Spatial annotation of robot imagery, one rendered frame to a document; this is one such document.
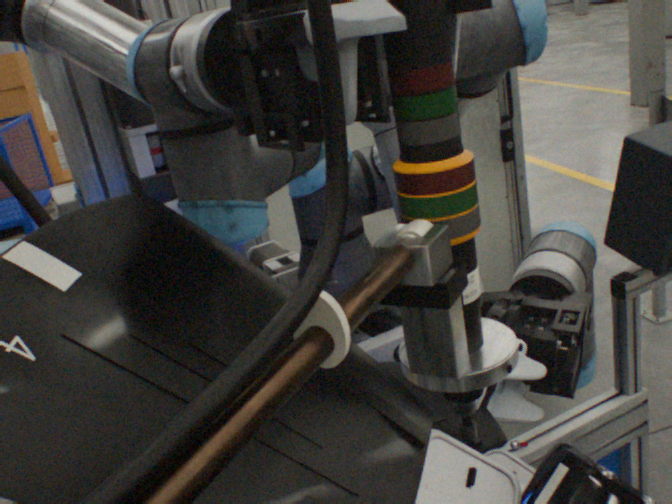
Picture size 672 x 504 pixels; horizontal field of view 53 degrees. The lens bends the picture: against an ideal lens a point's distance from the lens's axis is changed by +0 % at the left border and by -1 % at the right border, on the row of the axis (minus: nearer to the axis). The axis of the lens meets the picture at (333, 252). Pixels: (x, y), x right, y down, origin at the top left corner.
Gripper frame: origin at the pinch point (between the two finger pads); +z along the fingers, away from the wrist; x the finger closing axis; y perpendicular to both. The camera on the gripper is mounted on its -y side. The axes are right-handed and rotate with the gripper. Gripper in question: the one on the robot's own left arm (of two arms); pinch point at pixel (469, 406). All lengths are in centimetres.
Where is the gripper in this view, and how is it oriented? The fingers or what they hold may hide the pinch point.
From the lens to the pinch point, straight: 58.3
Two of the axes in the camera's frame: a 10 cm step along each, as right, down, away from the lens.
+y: 8.9, 1.1, -4.4
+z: -4.4, 3.9, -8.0
